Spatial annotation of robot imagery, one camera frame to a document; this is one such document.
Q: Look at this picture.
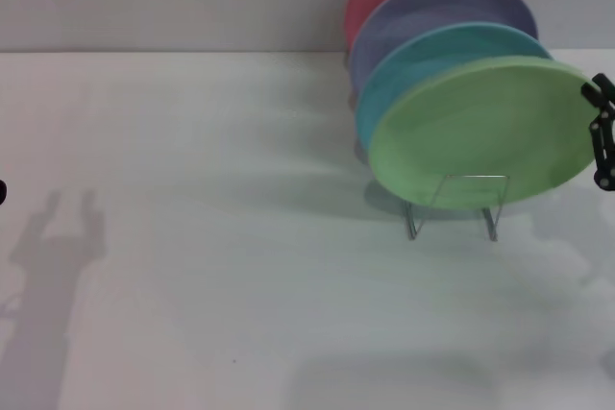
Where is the green plastic plate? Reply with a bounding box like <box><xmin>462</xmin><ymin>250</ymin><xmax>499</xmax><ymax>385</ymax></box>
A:
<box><xmin>368</xmin><ymin>57</ymin><xmax>602</xmax><ymax>213</ymax></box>

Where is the metal wire plate rack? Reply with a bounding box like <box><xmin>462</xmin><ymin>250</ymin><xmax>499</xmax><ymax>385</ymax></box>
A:
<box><xmin>403</xmin><ymin>173</ymin><xmax>509</xmax><ymax>242</ymax></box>

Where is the light blue plastic plate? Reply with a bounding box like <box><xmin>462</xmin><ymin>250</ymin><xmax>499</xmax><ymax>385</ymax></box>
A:
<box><xmin>355</xmin><ymin>21</ymin><xmax>554</xmax><ymax>151</ymax></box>

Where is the purple plastic plate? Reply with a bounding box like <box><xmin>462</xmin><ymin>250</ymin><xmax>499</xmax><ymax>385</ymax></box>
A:
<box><xmin>349</xmin><ymin>0</ymin><xmax>539</xmax><ymax>89</ymax></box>

